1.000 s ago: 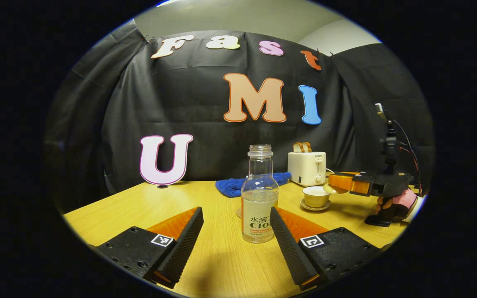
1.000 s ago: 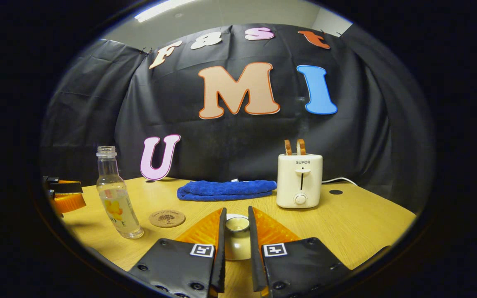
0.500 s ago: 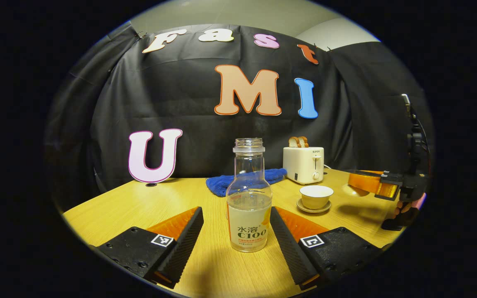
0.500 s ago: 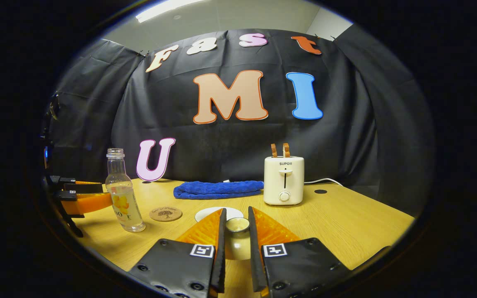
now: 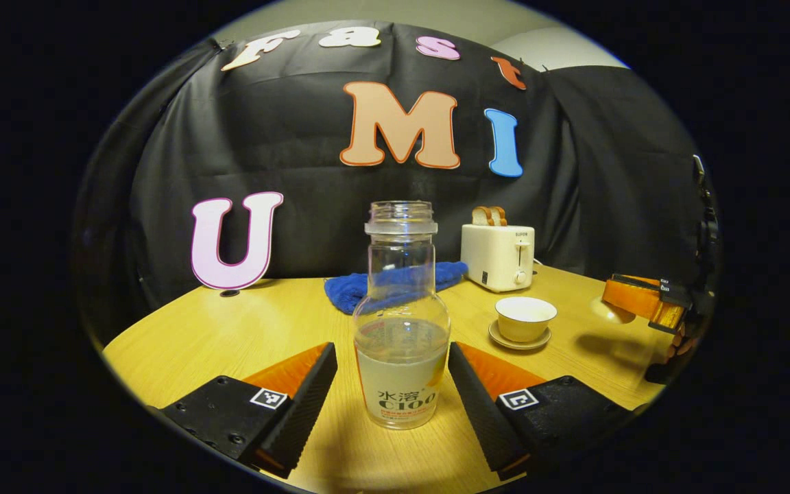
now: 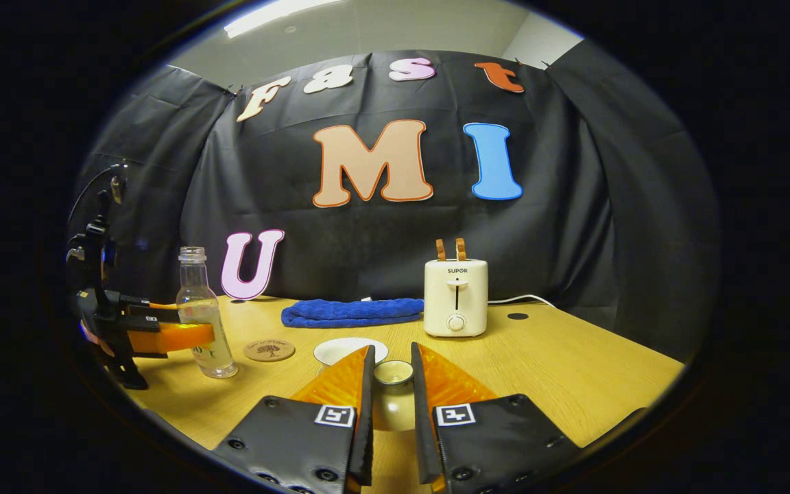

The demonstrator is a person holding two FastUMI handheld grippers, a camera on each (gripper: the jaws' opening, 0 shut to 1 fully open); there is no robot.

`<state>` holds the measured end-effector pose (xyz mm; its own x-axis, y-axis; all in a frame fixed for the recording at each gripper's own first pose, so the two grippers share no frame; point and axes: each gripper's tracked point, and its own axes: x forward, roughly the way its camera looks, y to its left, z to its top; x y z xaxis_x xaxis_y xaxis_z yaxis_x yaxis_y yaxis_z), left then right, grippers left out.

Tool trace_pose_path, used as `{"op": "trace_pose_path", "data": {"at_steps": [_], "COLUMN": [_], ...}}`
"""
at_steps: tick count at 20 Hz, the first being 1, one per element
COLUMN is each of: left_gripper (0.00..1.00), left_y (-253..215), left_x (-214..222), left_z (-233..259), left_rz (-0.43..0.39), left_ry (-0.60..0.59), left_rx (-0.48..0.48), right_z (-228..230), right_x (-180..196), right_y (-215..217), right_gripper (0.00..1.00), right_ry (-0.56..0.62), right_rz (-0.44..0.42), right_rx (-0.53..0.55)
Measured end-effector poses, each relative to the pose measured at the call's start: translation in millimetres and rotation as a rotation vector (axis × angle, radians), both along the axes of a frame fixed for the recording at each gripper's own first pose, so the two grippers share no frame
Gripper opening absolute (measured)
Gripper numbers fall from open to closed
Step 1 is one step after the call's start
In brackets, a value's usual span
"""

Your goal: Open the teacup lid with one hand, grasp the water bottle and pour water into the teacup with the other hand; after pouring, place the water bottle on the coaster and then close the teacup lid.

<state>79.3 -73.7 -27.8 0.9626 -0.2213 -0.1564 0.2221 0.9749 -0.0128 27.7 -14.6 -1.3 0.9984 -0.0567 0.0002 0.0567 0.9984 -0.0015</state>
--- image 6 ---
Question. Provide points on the blue towel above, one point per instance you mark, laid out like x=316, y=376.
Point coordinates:
x=350, y=312

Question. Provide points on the toast slice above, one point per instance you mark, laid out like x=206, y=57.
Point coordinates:
x=461, y=249
x=440, y=250

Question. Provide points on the cream toaster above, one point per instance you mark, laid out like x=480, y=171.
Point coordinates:
x=455, y=295

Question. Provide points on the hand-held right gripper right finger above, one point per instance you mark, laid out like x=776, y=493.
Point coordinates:
x=422, y=425

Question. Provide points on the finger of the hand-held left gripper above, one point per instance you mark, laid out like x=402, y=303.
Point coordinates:
x=175, y=337
x=155, y=310

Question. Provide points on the black backdrop cloth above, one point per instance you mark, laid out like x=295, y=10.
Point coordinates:
x=367, y=240

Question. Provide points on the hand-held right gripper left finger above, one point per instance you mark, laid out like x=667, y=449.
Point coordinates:
x=364, y=425

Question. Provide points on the clear glass water bottle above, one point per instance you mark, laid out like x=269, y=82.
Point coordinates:
x=199, y=322

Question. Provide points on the cream ceramic teacup lid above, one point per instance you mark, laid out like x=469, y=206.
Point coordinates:
x=393, y=405

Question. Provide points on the round cork coaster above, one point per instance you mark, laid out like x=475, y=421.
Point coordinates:
x=269, y=350

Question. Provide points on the cream ceramic teacup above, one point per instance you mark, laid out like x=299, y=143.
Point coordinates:
x=340, y=350

